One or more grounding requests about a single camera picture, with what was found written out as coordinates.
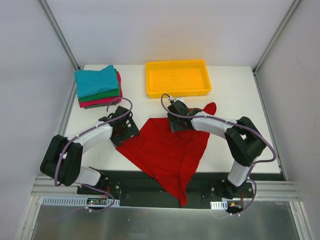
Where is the red t shirt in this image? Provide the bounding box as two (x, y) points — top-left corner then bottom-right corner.
(116, 117), (210, 207)

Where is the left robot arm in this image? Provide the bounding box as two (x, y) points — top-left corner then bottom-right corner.
(40, 106), (140, 195)

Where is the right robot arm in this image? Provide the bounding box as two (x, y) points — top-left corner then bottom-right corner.
(167, 98), (267, 199)

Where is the folded magenta t shirt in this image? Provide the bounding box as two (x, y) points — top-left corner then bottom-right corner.
(79, 71), (124, 109)

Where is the folded grey t shirt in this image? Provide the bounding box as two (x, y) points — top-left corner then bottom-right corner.
(84, 99), (121, 109)

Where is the folded green t shirt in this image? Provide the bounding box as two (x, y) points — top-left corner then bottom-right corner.
(78, 70), (122, 102)

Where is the yellow plastic bin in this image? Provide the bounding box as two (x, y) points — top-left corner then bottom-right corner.
(145, 59), (212, 98)

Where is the folded teal t shirt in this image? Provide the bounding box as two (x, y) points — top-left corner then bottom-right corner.
(74, 65), (119, 98)

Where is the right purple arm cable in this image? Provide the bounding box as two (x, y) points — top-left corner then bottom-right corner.
(160, 93), (277, 181)

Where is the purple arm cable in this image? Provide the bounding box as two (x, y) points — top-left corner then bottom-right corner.
(53, 97), (133, 187)
(160, 93), (277, 181)

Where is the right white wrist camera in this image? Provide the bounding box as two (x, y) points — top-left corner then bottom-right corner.
(168, 96), (185, 104)

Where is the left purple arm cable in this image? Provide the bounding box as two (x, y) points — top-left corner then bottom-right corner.
(53, 97), (133, 187)

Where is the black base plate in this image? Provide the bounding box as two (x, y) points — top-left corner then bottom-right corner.
(76, 169), (256, 209)

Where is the right white cable duct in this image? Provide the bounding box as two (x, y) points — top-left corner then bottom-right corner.
(210, 200), (228, 211)

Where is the white cable duct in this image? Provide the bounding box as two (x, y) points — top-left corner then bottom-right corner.
(42, 196), (120, 208)
(210, 200), (228, 211)

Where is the right aluminium frame post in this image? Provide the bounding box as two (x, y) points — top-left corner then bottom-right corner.
(252, 0), (304, 73)

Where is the aluminium frame post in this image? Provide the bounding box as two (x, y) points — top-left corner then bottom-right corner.
(38, 0), (81, 71)
(252, 0), (304, 73)

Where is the left white cable duct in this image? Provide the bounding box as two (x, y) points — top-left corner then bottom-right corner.
(42, 196), (120, 208)

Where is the aluminium front rail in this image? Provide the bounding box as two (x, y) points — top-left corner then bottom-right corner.
(31, 175), (303, 202)

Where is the left aluminium frame post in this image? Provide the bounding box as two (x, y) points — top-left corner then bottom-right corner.
(38, 0), (81, 71)

